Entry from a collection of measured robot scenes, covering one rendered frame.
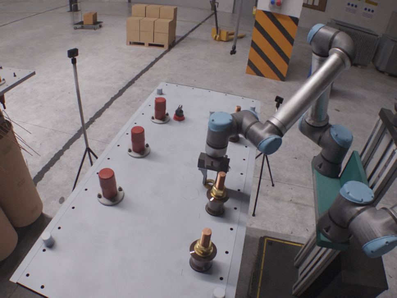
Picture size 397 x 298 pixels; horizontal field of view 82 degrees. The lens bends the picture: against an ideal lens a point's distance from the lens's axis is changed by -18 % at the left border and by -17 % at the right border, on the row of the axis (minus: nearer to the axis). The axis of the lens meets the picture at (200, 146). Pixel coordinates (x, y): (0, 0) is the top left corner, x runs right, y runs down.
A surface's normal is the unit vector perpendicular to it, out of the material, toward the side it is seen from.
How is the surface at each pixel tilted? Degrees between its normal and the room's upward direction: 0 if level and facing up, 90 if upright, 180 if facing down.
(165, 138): 0
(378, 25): 90
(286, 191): 0
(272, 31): 90
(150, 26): 90
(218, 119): 5
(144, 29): 90
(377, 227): 30
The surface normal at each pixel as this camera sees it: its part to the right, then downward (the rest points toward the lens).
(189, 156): 0.09, -0.78
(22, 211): 0.72, 0.48
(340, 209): -0.97, 0.09
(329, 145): -0.84, 0.26
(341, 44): -0.51, -0.47
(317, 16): -0.22, 0.58
